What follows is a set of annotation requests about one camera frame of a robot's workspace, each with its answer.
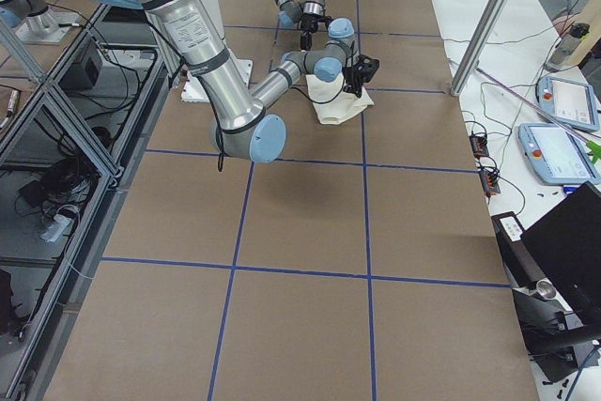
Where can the blue teach pendant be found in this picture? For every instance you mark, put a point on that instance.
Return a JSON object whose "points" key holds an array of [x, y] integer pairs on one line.
{"points": [[556, 157], [573, 103]]}

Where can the near orange connector block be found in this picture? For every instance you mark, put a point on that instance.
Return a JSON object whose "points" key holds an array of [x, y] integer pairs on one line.
{"points": [[490, 181]]}

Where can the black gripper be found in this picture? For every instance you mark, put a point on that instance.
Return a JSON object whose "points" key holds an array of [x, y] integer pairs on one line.
{"points": [[353, 77], [308, 23]]}

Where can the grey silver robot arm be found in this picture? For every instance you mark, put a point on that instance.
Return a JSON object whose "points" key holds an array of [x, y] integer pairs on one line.
{"points": [[290, 11], [243, 127]]}

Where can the orange connector block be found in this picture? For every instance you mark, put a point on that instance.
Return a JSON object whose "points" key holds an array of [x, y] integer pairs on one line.
{"points": [[479, 146], [490, 181]]}

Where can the aluminium truss frame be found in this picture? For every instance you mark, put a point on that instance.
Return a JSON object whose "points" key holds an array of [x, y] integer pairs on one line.
{"points": [[66, 153]]}

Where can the far orange connector block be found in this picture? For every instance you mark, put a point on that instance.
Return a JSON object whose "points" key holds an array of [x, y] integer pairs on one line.
{"points": [[479, 146]]}

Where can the aluminium frame post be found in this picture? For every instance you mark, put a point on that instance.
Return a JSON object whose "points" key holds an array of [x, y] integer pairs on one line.
{"points": [[484, 28]]}

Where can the grey water bottle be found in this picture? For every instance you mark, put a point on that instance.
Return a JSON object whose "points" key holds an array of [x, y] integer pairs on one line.
{"points": [[567, 46]]}

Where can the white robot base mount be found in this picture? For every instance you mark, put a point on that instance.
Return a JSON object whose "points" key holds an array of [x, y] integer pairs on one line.
{"points": [[214, 74]]}

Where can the far blue teach pendant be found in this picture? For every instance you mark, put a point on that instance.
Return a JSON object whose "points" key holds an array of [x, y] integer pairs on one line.
{"points": [[573, 103]]}

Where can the black monitor with stand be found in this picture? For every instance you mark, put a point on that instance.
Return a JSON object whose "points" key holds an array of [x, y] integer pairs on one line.
{"points": [[555, 267]]}

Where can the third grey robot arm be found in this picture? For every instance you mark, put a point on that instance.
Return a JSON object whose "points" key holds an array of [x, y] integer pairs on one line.
{"points": [[14, 12]]}

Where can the silver reacher grabber tool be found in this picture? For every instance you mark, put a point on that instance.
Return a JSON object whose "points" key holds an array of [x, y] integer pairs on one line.
{"points": [[594, 148]]}

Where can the cream long-sleeve printed shirt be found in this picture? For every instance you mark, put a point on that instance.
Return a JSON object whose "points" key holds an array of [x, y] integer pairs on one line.
{"points": [[332, 105]]}

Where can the near blue teach pendant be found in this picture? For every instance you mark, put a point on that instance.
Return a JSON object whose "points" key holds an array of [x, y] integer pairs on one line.
{"points": [[556, 157]]}

